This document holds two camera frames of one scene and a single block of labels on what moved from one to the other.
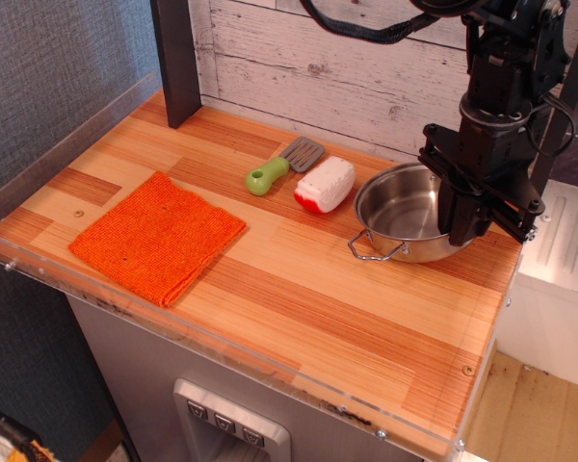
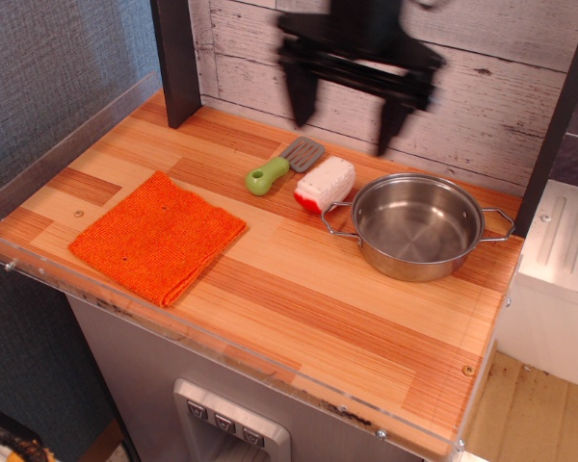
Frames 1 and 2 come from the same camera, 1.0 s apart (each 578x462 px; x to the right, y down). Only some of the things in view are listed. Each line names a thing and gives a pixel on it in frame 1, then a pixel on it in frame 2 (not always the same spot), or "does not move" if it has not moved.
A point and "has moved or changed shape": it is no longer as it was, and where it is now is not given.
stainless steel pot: x=400 y=205 has moved or changed shape
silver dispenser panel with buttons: x=216 y=429 does not move
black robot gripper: x=491 y=162 -> x=362 y=43
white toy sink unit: x=552 y=320 does not move
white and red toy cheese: x=326 y=188 does not move
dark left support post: x=178 y=62 does not move
